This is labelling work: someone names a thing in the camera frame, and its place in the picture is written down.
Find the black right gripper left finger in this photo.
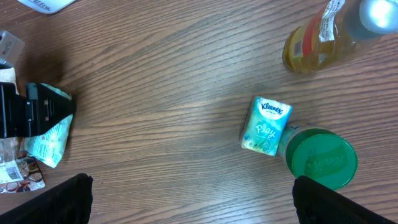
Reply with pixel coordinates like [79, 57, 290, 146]
[1, 173, 93, 224]

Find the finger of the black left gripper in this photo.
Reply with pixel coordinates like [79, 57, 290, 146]
[25, 83, 76, 137]

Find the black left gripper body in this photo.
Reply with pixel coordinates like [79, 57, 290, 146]
[1, 82, 28, 139]

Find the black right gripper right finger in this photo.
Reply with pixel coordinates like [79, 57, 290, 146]
[292, 176, 395, 224]

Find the teal snack packet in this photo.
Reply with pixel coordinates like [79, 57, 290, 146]
[21, 83, 74, 168]

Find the green lid jar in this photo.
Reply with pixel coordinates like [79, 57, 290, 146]
[278, 121, 358, 190]

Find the brown snack bag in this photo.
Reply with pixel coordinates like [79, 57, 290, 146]
[1, 68, 45, 194]

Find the teal tissue pack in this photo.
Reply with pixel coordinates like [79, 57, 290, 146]
[240, 96, 293, 157]

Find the yellow oil bottle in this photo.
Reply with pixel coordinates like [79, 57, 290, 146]
[282, 0, 397, 73]

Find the white barcode scanner stand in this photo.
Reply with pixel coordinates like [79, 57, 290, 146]
[18, 0, 76, 14]

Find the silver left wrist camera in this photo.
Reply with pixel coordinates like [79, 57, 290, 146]
[0, 30, 25, 69]

